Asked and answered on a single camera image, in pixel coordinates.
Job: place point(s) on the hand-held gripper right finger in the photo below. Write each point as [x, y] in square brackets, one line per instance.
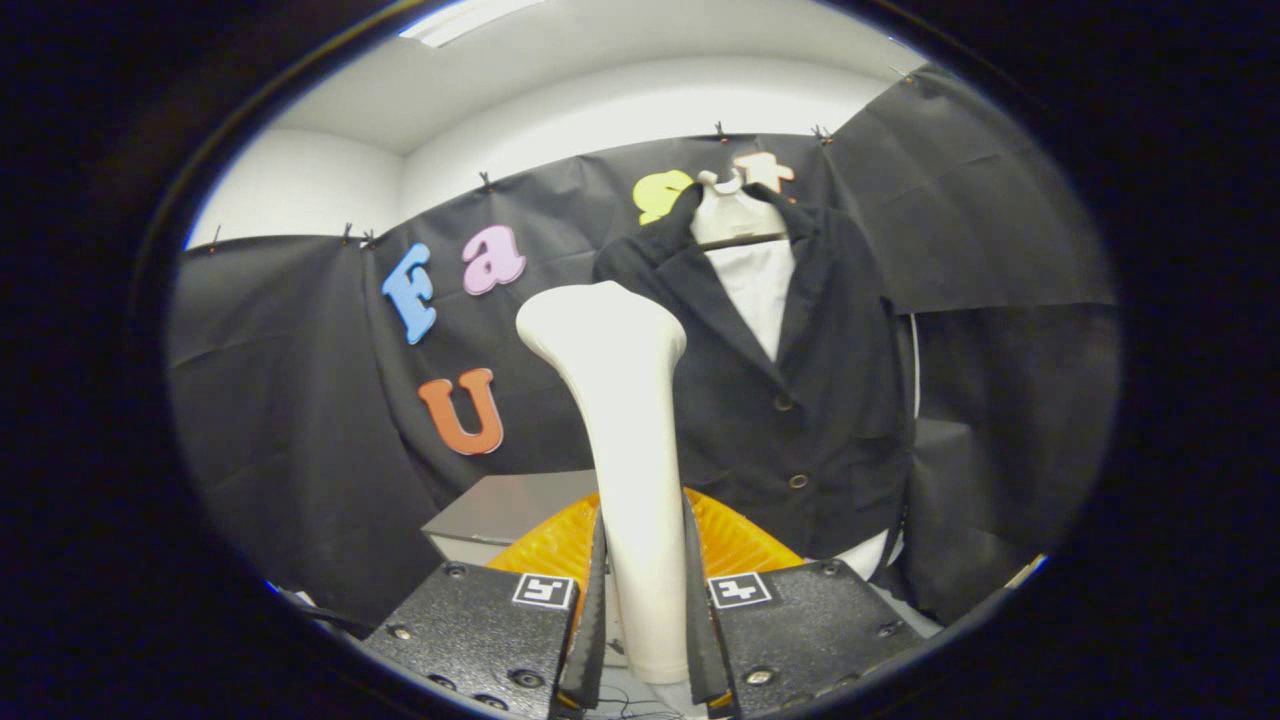
[810, 620]

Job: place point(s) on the black jacket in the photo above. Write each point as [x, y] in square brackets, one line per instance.
[800, 430]

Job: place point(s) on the white garment steamer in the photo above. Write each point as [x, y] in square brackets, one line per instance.
[630, 420]

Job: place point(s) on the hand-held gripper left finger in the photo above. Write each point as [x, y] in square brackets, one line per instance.
[480, 630]

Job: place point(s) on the black backdrop cloth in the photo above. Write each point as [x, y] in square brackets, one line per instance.
[300, 420]

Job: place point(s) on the grey cabinet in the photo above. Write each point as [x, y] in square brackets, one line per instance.
[510, 505]

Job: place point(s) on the white mannequin torso with stand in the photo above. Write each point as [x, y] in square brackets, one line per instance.
[760, 290]

